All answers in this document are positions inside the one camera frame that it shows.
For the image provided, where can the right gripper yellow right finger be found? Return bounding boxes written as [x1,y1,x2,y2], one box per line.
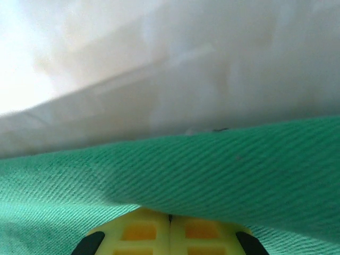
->
[169,214,269,255]

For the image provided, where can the green long pants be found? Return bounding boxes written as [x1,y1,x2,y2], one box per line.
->
[0,114,340,255]

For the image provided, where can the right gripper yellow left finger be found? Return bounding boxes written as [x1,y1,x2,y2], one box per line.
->
[73,207,171,255]

